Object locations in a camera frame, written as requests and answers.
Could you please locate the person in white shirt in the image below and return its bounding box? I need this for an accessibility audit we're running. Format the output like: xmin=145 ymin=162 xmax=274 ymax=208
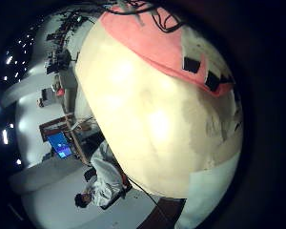
xmin=74 ymin=141 xmax=133 ymax=209

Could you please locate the blue lit monitor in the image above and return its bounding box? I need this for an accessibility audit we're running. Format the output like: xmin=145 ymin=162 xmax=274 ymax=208
xmin=47 ymin=132 xmax=74 ymax=159

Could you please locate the wooden desk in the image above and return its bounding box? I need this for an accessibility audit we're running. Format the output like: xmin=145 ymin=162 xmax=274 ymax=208
xmin=39 ymin=114 xmax=101 ymax=166

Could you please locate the orange fabric shirt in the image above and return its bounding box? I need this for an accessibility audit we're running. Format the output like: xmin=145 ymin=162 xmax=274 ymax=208
xmin=99 ymin=4 xmax=235 ymax=96

